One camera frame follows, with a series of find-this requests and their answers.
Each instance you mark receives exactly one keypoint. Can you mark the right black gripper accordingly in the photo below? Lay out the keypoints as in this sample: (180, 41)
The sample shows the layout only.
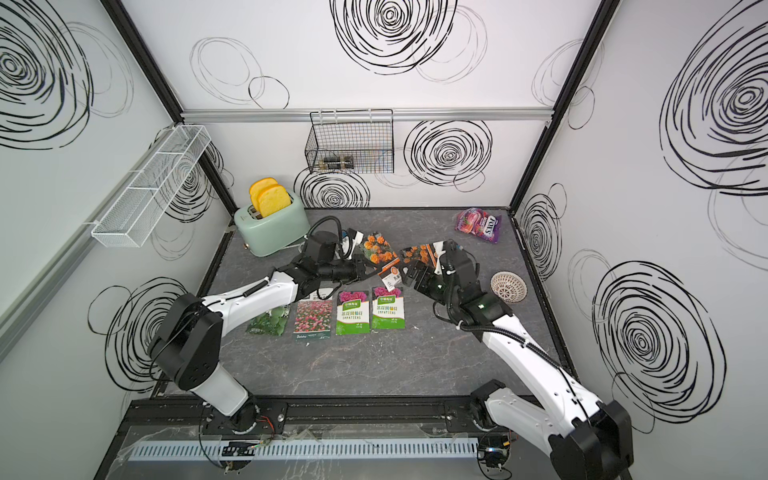
(423, 283)

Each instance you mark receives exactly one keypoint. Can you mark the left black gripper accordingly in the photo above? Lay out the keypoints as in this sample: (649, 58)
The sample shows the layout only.
(358, 266)

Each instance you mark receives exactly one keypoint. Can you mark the orange marigold seed packet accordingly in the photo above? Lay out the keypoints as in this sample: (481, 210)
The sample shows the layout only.
(422, 262)
(378, 251)

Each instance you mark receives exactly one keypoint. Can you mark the green white impatiens seed packet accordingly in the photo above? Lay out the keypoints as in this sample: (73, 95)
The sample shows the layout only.
(353, 313)

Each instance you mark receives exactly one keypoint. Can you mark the pink flower field seed packet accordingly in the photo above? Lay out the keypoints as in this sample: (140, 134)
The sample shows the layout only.
(313, 320)

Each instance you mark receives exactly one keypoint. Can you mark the green leafy seed packet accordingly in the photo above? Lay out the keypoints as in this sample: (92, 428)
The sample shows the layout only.
(271, 323)

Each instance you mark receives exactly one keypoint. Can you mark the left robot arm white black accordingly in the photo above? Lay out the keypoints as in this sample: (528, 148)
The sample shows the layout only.
(187, 345)

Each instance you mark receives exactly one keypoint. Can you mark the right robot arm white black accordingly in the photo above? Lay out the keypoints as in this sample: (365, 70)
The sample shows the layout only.
(584, 437)

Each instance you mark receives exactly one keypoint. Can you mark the white sink strainer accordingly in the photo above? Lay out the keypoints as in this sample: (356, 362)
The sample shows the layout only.
(508, 286)

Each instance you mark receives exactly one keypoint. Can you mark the purple candy bag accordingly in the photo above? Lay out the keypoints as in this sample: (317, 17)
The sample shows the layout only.
(479, 223)

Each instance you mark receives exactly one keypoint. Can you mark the mint green toaster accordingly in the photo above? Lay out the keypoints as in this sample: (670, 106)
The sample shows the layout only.
(265, 236)

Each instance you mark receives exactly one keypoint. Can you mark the yellow toast slice front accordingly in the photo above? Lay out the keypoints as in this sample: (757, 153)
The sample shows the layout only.
(272, 200)

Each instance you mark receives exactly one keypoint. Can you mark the yellow toast slice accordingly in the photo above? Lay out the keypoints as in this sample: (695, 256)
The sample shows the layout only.
(257, 188)
(272, 200)

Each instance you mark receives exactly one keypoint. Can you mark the dark object in basket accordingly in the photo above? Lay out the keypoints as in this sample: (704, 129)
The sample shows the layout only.
(336, 163)

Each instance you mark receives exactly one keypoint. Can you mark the yellow toast slice back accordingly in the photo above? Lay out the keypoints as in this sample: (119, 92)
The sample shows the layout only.
(257, 188)

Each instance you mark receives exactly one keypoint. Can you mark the black wire wall basket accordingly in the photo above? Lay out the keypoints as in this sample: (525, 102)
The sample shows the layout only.
(367, 135)

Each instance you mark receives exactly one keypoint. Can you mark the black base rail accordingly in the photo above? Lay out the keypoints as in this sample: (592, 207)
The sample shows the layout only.
(455, 414)

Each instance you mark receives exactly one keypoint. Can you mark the white slotted cable duct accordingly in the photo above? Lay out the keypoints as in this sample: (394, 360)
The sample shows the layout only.
(333, 449)

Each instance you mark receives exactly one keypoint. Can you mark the white wire wall shelf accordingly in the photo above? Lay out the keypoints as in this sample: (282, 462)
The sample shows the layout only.
(130, 219)

